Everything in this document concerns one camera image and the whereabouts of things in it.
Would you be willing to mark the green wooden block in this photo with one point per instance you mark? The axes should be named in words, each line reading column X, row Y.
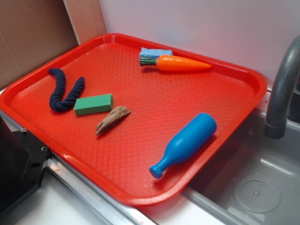
column 94, row 104

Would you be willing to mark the blue plastic bottle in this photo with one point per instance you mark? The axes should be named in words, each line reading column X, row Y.
column 186, row 143

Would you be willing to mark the blue sponge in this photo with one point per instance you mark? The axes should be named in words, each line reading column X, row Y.
column 153, row 53

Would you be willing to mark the orange toy carrot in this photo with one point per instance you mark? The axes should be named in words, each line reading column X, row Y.
column 174, row 63

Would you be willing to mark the grey faucet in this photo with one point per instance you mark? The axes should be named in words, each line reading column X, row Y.
column 284, row 102

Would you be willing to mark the grey toy sink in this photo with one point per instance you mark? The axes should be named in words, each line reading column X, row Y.
column 251, row 180

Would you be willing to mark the brown wood piece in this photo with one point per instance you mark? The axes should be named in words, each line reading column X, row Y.
column 116, row 116

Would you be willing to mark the red plastic tray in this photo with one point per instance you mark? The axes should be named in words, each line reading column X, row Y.
column 160, row 103

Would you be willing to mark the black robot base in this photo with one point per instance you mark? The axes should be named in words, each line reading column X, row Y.
column 23, row 158

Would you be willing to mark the brown cardboard panel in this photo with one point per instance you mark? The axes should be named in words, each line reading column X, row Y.
column 34, row 32

